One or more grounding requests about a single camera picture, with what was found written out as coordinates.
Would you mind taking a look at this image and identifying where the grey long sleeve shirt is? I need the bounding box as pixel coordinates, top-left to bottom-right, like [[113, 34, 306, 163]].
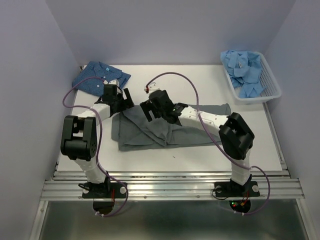
[[111, 102, 232, 152]]

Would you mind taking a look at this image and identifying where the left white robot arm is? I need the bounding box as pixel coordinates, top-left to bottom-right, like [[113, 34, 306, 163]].
[[60, 80, 134, 199]]

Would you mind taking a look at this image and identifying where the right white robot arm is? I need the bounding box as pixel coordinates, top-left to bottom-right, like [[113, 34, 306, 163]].
[[140, 87, 255, 195]]

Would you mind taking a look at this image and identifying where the blue checked folded shirt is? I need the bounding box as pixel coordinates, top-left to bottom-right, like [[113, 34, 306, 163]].
[[72, 61, 131, 97]]

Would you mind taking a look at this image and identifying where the light blue shirt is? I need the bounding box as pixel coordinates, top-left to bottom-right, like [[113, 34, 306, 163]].
[[220, 50, 264, 99]]

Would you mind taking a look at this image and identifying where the white plastic laundry basket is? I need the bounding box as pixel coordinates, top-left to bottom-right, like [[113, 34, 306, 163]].
[[223, 52, 282, 105]]

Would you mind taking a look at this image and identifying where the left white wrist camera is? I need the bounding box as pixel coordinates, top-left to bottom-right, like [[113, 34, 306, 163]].
[[103, 79, 119, 87]]

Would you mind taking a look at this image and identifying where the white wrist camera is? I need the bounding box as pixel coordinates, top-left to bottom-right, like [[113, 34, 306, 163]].
[[103, 79, 119, 87], [144, 82, 161, 95]]

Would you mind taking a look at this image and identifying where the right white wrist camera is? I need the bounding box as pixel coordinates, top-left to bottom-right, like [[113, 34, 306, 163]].
[[144, 82, 161, 95]]

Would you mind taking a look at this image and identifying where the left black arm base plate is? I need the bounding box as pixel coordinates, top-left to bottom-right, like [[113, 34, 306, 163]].
[[78, 182, 127, 199]]

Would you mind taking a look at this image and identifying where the aluminium front rail frame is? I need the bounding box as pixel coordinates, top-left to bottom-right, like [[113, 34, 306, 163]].
[[28, 139, 313, 240]]

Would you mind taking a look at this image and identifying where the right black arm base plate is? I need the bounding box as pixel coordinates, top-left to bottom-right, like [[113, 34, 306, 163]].
[[212, 180, 260, 199]]

